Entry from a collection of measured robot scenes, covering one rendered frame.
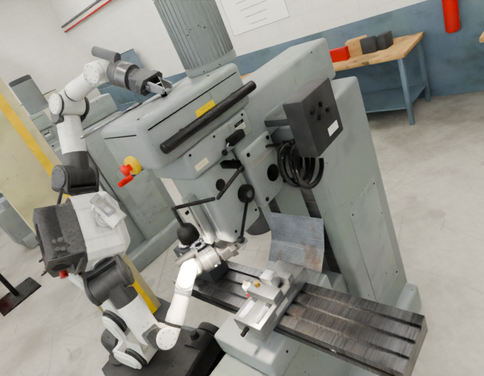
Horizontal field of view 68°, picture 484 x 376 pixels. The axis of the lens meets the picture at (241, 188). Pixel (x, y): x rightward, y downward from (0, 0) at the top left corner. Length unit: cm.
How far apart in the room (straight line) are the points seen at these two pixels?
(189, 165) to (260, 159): 34
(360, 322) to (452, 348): 111
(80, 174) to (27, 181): 138
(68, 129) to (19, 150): 133
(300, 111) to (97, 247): 85
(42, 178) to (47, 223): 148
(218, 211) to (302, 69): 75
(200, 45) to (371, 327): 116
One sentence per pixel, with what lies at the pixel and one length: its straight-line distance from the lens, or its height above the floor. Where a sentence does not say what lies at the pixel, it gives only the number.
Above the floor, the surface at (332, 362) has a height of 41.
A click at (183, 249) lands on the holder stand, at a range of 189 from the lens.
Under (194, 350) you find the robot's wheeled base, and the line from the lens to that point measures 215.
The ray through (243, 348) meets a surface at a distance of 166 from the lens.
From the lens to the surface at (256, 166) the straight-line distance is 137.
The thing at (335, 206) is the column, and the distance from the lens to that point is 164.
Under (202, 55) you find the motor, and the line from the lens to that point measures 132.
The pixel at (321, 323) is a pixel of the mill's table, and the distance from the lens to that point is 150.
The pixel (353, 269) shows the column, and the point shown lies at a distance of 188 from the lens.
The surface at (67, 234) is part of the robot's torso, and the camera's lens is 140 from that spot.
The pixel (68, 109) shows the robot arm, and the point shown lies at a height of 196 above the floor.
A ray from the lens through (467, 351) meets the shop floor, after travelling 250.
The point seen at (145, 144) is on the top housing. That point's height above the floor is 182.
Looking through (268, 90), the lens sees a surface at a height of 172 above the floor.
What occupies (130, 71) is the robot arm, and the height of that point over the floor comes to 200.
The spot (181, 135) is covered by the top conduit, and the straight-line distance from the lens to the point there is 108.
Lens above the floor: 207
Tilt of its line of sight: 26 degrees down
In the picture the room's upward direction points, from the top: 25 degrees counter-clockwise
